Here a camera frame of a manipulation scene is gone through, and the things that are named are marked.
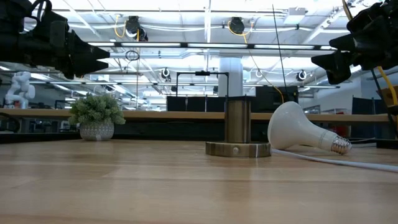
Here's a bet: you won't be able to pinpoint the white building column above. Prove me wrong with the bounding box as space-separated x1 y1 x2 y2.
218 57 244 98

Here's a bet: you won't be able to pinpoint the light wooden desk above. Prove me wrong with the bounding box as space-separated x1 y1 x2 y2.
0 108 391 124

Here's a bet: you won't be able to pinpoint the black partition panels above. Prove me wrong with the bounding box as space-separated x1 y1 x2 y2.
166 95 226 113

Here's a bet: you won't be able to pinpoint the waterfall picture book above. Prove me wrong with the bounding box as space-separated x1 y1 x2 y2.
350 136 377 147

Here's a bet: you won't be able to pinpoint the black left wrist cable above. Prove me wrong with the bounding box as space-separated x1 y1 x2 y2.
30 0 53 20

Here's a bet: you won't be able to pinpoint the black background camera stand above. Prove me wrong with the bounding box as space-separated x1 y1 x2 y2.
176 70 230 105

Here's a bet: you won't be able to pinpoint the black background monitor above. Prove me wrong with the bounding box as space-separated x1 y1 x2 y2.
250 85 300 113

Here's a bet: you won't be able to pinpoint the green potted plant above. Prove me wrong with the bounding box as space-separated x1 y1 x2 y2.
67 94 127 141

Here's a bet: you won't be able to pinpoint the red background object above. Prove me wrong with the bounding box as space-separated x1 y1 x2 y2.
322 124 351 138

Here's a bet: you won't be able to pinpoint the dark blue partition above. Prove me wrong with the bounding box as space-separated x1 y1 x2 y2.
351 95 396 140

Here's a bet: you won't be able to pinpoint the thick yellow hanging cable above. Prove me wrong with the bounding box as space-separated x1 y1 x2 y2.
341 0 398 107

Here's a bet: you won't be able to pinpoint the white reflector lightbulb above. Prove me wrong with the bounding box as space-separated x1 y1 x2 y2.
267 101 353 156

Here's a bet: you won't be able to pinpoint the black ceiling cable reel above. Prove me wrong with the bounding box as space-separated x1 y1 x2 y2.
126 15 149 42
229 17 246 35

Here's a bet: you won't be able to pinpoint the black aluminium table frame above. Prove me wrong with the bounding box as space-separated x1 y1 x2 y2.
0 132 398 149

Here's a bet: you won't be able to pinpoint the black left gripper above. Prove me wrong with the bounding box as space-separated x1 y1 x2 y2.
18 12 111 80

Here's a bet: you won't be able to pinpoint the black looped table cable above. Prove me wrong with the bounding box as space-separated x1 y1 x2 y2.
0 111 25 135

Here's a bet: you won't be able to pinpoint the black hanging cable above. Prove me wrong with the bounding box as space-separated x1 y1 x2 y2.
369 70 398 138

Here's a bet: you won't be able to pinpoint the brown cardboard box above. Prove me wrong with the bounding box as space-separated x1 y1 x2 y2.
375 85 398 108

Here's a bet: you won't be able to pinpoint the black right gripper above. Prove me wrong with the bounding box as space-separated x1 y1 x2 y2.
310 0 398 85

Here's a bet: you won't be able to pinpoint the thin black background cable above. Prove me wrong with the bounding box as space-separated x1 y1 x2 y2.
272 4 289 94

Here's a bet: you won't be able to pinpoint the brushed metal lamp socket base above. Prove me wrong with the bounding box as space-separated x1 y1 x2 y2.
205 96 272 159

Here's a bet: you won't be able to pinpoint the white lamp power cord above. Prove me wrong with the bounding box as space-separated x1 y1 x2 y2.
270 148 398 174

